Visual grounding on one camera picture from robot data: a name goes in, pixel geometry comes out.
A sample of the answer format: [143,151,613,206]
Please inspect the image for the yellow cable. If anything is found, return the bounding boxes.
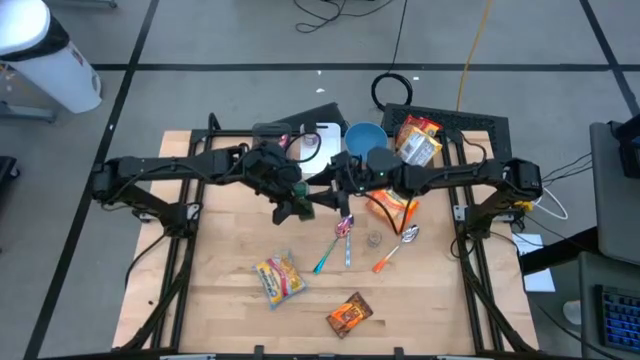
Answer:
[455,0,494,112]

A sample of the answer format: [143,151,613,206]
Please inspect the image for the silver spoon orange handle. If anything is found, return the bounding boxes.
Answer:
[371,223,420,274]

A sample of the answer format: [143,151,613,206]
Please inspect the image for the black beam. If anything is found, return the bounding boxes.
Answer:
[519,226,601,275]

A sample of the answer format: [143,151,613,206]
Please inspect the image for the tangled black floor cable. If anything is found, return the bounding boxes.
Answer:
[292,0,396,34]

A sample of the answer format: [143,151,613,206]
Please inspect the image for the brown orange snack pouch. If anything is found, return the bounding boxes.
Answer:
[325,291,374,340]

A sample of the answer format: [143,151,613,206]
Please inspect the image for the black base cable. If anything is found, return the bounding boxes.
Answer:
[124,232,169,290]

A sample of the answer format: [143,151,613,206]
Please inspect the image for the red ramen packet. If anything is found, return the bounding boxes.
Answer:
[395,114,445,147]

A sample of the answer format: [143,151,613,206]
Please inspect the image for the white computer mouse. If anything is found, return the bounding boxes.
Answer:
[562,298,584,327]

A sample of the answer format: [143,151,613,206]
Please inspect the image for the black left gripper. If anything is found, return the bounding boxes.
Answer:
[242,141,304,226]

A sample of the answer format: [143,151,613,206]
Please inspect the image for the grey furniture foot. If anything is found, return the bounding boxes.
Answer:
[0,101,56,124]

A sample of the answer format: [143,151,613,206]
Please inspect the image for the yellow and silver ramen packet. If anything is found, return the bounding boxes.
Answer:
[398,126,444,168]

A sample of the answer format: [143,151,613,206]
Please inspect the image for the black coiled cable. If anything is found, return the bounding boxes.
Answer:
[370,0,414,112]

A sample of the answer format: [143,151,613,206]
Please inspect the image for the grey desk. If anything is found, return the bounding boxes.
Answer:
[578,251,640,360]
[588,121,640,267]

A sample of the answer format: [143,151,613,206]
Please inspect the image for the spice bottle purple label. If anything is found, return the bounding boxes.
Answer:
[303,122,321,149]

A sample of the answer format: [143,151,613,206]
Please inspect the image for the yellow blue ramen packet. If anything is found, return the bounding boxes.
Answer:
[252,251,308,312]

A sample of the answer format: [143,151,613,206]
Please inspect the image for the blue bowl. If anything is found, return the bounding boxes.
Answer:
[343,121,390,164]

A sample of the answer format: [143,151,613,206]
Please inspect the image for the right grey bin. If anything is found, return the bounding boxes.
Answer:
[380,103,514,171]

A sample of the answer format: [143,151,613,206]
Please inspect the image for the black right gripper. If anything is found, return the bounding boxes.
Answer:
[304,151,374,218]

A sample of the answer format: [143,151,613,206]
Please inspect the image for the black slanted panel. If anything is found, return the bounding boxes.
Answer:
[272,102,350,135]

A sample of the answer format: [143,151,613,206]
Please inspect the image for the pink spoon teal handle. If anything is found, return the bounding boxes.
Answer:
[312,213,355,276]

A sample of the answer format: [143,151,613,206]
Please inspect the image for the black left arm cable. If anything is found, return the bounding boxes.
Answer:
[286,130,325,165]

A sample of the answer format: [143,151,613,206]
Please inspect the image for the black electronic box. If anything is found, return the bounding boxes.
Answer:
[608,113,640,180]

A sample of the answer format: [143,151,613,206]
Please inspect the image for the white cable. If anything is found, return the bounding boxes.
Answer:
[537,184,570,222]

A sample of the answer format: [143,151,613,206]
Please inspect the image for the orange ramen packet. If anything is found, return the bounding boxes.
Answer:
[365,188,420,234]

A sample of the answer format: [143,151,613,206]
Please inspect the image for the white paper sheet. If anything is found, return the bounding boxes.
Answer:
[510,232,537,257]
[522,268,557,294]

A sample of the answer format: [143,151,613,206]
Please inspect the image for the backlit keyboard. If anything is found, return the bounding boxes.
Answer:
[594,283,640,354]

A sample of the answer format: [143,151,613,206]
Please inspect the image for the grey plastic bin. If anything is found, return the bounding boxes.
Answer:
[251,121,296,151]

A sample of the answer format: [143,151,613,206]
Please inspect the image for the white plastic bin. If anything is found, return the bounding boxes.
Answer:
[298,122,343,182]

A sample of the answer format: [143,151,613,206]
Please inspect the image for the black cable bundle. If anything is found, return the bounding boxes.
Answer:
[542,152,594,187]

